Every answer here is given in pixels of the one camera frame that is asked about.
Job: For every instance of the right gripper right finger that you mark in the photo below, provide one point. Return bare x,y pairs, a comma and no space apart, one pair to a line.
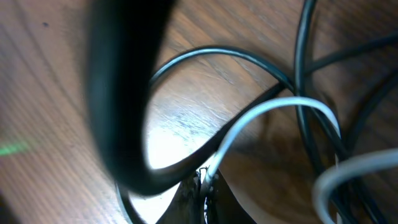
222,206

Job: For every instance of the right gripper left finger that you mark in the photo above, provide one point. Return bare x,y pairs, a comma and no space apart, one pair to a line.
184,207

